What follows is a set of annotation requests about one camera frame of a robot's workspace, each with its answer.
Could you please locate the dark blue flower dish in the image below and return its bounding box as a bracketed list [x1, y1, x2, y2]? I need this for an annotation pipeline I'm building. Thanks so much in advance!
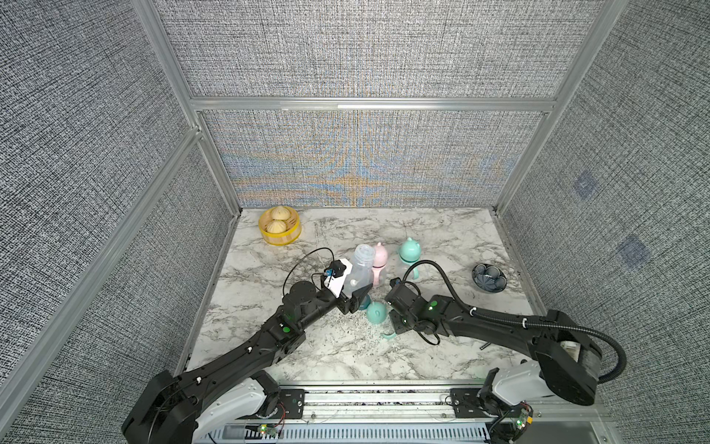
[471, 263, 508, 293]

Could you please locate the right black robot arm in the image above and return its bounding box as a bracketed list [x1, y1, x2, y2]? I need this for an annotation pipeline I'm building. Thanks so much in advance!
[386, 284, 602, 406]

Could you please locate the beige bun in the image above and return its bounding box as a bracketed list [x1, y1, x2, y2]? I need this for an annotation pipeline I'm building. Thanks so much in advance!
[270, 205, 291, 221]
[266, 220, 288, 234]

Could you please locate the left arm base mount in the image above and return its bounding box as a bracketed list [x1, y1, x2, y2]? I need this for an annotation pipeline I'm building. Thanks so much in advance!
[229, 388, 305, 422]

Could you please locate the mint bottle cap front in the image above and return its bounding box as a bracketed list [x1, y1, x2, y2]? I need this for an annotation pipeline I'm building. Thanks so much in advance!
[399, 237, 422, 264]

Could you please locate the mint bottle cap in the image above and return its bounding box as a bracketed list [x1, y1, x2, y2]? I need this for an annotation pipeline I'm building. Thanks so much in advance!
[399, 237, 422, 264]
[366, 302, 388, 325]

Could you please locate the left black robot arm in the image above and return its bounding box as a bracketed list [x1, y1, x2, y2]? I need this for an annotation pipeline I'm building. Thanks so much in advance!
[121, 281, 372, 443]

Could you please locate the mint bottle cap middle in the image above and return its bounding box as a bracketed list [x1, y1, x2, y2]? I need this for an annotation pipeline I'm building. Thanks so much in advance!
[366, 302, 388, 325]

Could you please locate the clear bottle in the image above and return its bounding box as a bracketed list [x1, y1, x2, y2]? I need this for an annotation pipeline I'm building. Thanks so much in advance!
[343, 244, 375, 296]

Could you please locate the upper beige bun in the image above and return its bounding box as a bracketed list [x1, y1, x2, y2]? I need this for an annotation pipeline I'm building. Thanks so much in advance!
[270, 205, 291, 221]

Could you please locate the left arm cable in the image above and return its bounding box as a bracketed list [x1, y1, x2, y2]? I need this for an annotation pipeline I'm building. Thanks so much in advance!
[281, 246, 337, 298]

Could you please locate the aluminium front rail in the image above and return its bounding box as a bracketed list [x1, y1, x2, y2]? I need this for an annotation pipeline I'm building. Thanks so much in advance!
[143, 382, 611, 428]

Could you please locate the lower beige bun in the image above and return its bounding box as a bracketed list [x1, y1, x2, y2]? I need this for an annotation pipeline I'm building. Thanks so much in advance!
[266, 220, 288, 234]

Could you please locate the yellow steamer basket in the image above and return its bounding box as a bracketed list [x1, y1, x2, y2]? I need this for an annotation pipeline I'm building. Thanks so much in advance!
[258, 205, 301, 246]

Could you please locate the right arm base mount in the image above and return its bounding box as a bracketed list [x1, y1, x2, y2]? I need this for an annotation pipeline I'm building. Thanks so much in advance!
[447, 388, 533, 420]

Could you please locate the pink bottle cap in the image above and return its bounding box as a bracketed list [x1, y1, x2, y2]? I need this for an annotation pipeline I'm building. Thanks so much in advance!
[373, 242, 388, 268]

